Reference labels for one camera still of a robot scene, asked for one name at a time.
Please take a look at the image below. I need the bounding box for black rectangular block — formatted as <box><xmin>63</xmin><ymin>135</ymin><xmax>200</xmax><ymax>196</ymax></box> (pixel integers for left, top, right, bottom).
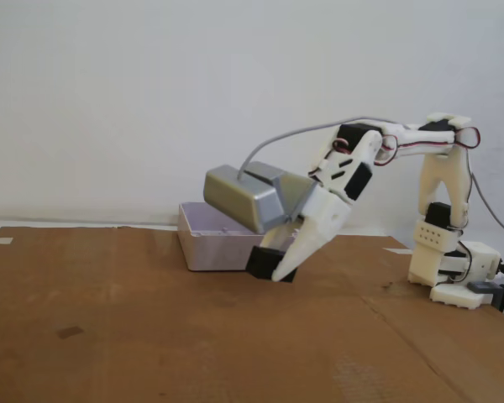
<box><xmin>245</xmin><ymin>245</ymin><xmax>298</xmax><ymax>285</ymax></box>

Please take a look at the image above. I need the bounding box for gray black table clamp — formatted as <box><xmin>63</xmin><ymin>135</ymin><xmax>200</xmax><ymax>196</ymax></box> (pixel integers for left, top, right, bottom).
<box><xmin>468</xmin><ymin>280</ymin><xmax>504</xmax><ymax>316</ymax></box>

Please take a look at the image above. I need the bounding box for silver webcam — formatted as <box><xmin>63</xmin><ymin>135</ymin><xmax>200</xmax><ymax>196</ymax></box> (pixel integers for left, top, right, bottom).
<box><xmin>203</xmin><ymin>165</ymin><xmax>287</xmax><ymax>234</ymax></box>

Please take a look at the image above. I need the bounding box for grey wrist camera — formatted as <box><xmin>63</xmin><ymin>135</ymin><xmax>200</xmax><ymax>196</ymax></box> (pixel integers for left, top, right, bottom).
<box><xmin>248</xmin><ymin>160</ymin><xmax>318</xmax><ymax>223</ymax></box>

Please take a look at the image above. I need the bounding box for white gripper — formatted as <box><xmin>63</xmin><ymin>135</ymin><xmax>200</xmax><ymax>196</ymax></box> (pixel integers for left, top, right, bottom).
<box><xmin>259</xmin><ymin>183</ymin><xmax>350</xmax><ymax>282</ymax></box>

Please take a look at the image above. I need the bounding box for pale lavender plastic box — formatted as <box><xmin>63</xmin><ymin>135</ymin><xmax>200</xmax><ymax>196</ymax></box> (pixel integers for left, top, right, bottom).
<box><xmin>177</xmin><ymin>201</ymin><xmax>302</xmax><ymax>273</ymax></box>

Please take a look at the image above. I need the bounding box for brown cardboard sheet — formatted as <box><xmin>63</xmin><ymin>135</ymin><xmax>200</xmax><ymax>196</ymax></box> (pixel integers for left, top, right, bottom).
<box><xmin>0</xmin><ymin>225</ymin><xmax>504</xmax><ymax>403</ymax></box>

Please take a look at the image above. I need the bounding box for gray camera cable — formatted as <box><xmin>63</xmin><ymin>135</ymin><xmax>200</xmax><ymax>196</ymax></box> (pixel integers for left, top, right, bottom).
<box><xmin>237</xmin><ymin>116</ymin><xmax>504</xmax><ymax>245</ymax></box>

